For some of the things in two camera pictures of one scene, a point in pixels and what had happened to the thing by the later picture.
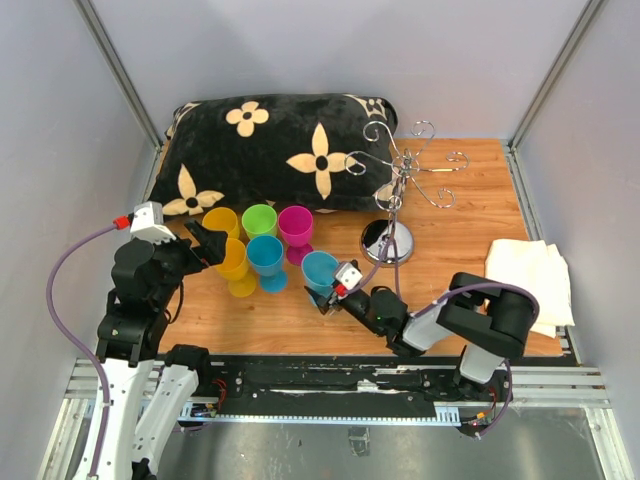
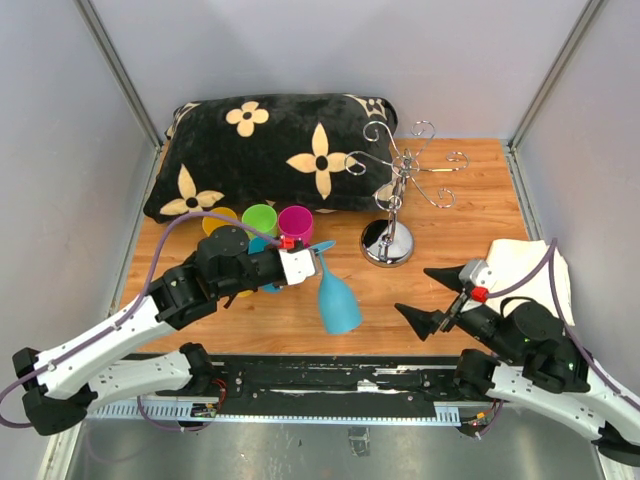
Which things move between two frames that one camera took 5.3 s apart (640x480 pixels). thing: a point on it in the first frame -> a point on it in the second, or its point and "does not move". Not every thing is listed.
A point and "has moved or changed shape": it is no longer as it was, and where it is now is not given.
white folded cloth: x=539 y=268 does not move
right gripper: x=321 y=300 -> x=423 y=321
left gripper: x=210 y=251 -> x=277 y=254
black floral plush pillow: x=324 y=152 does not move
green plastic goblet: x=259 y=220 does not move
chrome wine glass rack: x=390 y=240 does not move
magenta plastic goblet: x=295 y=224 does not move
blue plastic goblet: x=319 y=269 has moved or changed shape
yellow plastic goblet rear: x=222 y=219 does not move
